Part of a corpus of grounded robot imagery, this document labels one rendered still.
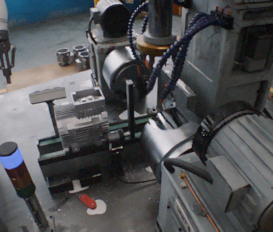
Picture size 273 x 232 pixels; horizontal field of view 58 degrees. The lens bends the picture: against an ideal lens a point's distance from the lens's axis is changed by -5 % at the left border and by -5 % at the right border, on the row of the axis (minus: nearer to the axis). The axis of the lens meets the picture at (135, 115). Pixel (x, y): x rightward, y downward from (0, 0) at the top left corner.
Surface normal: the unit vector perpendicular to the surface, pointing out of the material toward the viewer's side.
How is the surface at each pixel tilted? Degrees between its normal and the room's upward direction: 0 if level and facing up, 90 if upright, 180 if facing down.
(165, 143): 43
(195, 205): 0
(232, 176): 0
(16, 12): 90
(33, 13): 90
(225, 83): 90
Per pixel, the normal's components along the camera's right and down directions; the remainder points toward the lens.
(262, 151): -0.38, -0.65
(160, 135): -0.62, -0.48
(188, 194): -0.02, -0.80
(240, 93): 0.33, 0.56
